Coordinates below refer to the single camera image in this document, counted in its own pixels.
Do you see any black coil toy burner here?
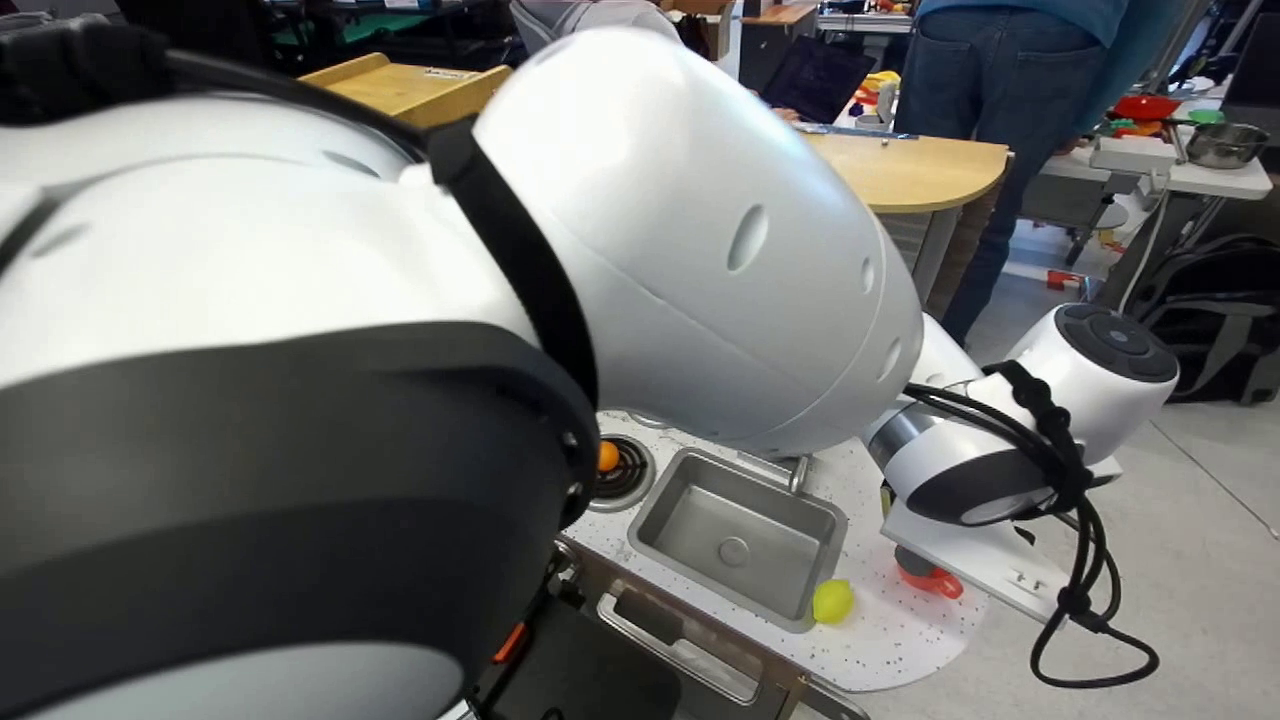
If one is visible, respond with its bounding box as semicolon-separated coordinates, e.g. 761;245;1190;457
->
582;431;658;515

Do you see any metal toy sink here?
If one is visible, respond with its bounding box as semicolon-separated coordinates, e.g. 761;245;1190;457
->
625;446;850;634

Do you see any yellow-green toy lemon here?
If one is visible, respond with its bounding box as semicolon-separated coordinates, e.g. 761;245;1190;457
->
808;576;860;634

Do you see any black perforated robot table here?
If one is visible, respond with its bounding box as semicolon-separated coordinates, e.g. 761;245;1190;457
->
457;597;804;720

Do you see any round wooden table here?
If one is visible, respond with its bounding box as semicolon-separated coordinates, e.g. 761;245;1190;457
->
797;127;1015;324

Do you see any white speckled toy kitchen counter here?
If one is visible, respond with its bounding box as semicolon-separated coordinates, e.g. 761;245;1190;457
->
557;405;991;697

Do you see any white flat panel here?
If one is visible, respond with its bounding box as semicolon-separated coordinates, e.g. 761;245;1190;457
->
879;514;1126;629

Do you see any person in blue jeans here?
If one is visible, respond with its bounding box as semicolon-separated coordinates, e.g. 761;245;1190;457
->
893;0;1204;349

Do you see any white table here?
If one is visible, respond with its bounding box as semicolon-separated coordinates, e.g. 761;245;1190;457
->
1037;134;1277;210

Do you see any red bowl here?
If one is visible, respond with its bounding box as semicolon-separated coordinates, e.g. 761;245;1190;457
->
1104;88;1183;134

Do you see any black backpack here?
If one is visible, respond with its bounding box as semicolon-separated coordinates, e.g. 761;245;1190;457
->
1132;234;1280;413

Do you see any metal bowl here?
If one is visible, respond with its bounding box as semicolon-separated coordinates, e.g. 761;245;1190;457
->
1180;118;1272;174

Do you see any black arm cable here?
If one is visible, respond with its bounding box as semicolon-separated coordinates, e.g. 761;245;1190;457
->
898;358;1169;692

